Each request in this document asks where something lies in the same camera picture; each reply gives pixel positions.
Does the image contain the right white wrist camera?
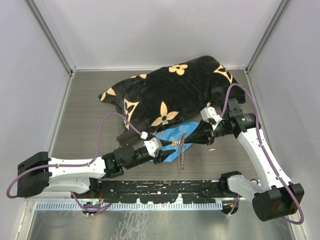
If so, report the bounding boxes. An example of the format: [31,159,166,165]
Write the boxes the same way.
[200,106,223,125]

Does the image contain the white slotted cable duct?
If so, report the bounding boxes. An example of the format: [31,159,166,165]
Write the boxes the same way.
[35,200,223,211]

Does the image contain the blue cartoon print cloth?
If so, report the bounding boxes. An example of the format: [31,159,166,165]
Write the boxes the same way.
[155,121,199,162]

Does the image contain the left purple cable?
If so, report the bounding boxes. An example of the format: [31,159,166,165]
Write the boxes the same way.
[6,112,150,216]

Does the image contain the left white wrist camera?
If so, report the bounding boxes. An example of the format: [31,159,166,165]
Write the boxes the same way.
[144,137,163,158]

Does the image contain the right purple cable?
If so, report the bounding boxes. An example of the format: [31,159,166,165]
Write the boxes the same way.
[219,83,305,225]

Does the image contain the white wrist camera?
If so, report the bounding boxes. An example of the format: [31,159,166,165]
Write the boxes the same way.
[144,137,163,158]
[200,106,223,125]

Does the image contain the black floral plush pillow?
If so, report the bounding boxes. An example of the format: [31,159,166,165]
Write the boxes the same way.
[98,55,237,144]

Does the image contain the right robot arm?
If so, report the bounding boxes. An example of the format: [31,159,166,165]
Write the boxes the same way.
[184,98,305,222]

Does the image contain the large metal keyring with rings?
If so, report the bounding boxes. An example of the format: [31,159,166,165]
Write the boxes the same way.
[178,132,187,170]

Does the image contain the purple cable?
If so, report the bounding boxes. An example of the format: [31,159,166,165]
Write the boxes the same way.
[6,112,150,216]
[219,83,305,225]

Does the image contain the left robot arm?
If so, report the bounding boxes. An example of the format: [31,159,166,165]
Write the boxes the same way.
[16,137,176,198]

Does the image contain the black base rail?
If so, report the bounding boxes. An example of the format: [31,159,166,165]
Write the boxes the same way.
[75,180,237,204]

